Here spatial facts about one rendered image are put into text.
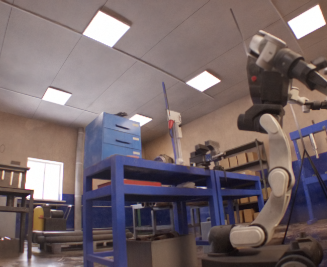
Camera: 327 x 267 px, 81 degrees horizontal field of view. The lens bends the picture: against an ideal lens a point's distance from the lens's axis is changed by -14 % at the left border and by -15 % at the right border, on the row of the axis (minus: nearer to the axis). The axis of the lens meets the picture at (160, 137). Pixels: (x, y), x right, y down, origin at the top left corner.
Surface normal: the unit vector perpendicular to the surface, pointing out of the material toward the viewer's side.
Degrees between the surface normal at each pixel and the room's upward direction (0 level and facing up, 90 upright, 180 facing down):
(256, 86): 95
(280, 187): 90
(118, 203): 90
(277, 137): 90
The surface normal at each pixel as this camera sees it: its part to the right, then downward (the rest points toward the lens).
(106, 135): 0.66, -0.31
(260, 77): -0.48, -0.20
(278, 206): -0.63, 0.20
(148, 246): -0.71, -0.21
